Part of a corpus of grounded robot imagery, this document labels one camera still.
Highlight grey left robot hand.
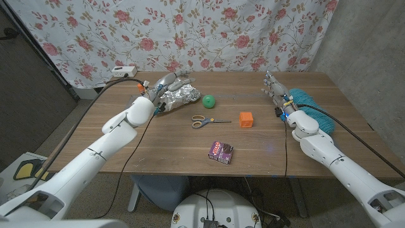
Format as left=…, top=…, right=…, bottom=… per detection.
left=147, top=70, right=197, bottom=110

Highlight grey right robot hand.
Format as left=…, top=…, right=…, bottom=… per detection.
left=261, top=70, right=298, bottom=121

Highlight orange grey handled scissors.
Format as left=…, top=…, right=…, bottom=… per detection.
left=190, top=115, right=232, bottom=130

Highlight orange block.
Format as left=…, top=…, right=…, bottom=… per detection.
left=239, top=111, right=254, bottom=129

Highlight green ball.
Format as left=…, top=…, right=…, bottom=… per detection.
left=202, top=94, right=216, bottom=109

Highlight purple pudding mix box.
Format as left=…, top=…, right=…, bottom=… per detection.
left=208, top=141, right=235, bottom=165

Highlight teal yarn skein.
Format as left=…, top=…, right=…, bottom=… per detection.
left=288, top=88, right=336, bottom=136

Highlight white power strip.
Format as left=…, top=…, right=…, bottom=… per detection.
left=111, top=65, right=138, bottom=79

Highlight floral print curtain backdrop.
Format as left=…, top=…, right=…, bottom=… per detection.
left=6, top=0, right=339, bottom=89

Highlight grey table leg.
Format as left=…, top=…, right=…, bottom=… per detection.
left=287, top=177, right=308, bottom=219

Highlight blue grey chair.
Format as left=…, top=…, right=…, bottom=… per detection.
left=128, top=174, right=190, bottom=212

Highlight black power adapter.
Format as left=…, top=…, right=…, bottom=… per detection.
left=268, top=214, right=291, bottom=228

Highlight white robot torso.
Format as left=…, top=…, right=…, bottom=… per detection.
left=170, top=189, right=263, bottom=228

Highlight black backdrop stand pole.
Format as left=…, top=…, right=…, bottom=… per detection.
left=0, top=3, right=80, bottom=102

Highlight yellow black foot pedal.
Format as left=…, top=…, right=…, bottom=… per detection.
left=12, top=159, right=51, bottom=182

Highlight white floor board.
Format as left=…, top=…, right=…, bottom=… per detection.
left=0, top=151, right=64, bottom=203

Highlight black power strip cord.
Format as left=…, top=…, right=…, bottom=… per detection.
left=106, top=74, right=129, bottom=85

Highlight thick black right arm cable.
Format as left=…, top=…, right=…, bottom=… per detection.
left=296, top=103, right=405, bottom=180

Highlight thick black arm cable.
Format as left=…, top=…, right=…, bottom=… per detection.
left=27, top=77, right=146, bottom=193
left=296, top=103, right=405, bottom=180

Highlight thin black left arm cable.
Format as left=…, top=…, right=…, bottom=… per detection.
left=93, top=113, right=156, bottom=220

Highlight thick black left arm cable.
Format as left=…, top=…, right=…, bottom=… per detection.
left=27, top=77, right=146, bottom=193

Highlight black torso cable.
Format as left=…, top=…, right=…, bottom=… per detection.
left=192, top=189, right=216, bottom=220

